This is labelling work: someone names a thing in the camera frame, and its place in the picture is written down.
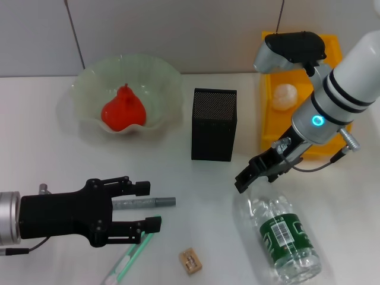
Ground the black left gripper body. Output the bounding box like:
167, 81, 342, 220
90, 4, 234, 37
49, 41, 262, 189
19, 178, 115, 248

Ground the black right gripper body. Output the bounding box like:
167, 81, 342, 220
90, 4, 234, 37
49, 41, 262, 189
249, 130, 311, 179

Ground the clear plastic water bottle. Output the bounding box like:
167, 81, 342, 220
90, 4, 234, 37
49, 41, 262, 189
233, 183, 323, 283

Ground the white paper ball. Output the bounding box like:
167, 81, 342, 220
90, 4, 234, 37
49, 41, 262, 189
273, 84, 299, 111

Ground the red-orange fruit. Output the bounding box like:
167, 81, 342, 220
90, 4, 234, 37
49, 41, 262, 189
100, 83, 147, 133

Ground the grey marker pen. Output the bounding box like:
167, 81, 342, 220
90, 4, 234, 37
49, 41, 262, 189
112, 196, 177, 210

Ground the green utility knife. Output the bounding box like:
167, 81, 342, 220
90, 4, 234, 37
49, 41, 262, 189
102, 215, 163, 285

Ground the black mesh pen holder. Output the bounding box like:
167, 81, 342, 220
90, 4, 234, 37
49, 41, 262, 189
191, 87, 239, 163

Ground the green glass fruit plate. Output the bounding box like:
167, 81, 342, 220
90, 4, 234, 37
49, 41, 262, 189
56, 53, 183, 140

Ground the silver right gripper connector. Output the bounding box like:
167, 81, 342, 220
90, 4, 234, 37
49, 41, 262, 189
271, 137, 291, 154

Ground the yellow plastic bin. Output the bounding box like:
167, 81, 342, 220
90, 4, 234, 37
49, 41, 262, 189
260, 31, 354, 161

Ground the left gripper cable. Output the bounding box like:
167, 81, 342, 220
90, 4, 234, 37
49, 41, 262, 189
0, 237, 51, 256

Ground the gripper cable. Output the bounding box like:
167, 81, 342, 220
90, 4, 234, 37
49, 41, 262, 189
0, 237, 51, 256
283, 127, 362, 173

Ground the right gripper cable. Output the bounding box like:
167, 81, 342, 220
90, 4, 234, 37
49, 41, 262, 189
283, 127, 362, 173

